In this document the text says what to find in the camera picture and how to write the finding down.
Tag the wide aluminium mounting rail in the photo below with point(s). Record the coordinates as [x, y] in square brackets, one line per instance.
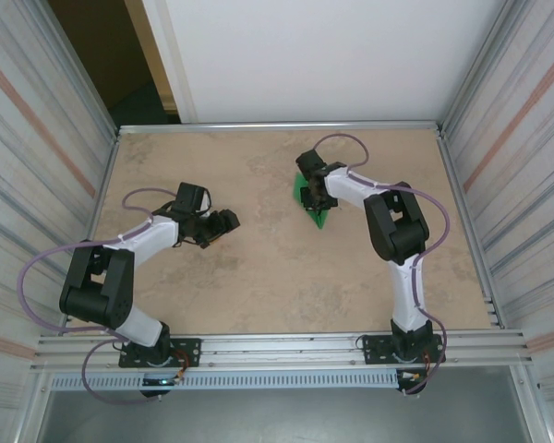
[277, 353]

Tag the translucent ribbed side panel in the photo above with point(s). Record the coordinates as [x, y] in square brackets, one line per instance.
[27, 138]
[526, 138]

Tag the beige door jamb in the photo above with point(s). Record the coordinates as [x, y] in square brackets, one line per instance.
[151, 55]

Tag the aluminium table edge rail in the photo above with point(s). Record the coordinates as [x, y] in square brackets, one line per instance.
[452, 175]
[277, 128]
[107, 175]

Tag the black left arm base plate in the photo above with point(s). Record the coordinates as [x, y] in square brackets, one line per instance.
[189, 353]

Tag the small electronics module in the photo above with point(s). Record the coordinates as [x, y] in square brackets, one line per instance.
[159, 381]
[411, 378]

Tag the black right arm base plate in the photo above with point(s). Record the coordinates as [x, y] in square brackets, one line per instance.
[374, 350]

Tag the grey metal sheet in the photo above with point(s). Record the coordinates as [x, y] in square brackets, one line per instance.
[277, 415]

